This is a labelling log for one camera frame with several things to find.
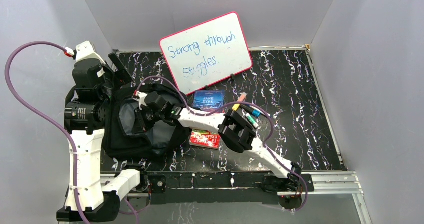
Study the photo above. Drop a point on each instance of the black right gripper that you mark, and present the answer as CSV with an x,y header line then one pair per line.
x,y
140,115

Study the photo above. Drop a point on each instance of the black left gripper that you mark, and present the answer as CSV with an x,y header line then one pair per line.
x,y
118,71

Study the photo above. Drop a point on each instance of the black student backpack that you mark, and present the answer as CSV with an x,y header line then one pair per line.
x,y
134,133

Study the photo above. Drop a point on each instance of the red Treehouse book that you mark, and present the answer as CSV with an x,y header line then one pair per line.
x,y
205,139

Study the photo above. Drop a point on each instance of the blue Jane Eyre book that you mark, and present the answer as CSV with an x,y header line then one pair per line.
x,y
208,100

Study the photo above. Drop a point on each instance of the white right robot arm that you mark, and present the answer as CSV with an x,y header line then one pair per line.
x,y
235,131

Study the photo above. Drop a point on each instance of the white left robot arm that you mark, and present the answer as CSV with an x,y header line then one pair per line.
x,y
89,197

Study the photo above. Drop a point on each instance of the pink framed whiteboard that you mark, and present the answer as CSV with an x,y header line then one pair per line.
x,y
206,53

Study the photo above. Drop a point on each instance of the yellow pink highlighter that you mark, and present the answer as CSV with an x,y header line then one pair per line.
x,y
241,98

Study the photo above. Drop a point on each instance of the black marker pen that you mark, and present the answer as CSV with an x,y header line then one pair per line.
x,y
247,108

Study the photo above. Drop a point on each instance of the blue capped white marker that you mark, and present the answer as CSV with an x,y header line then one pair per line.
x,y
254,111

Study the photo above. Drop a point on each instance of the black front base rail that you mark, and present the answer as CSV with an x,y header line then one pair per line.
x,y
227,187

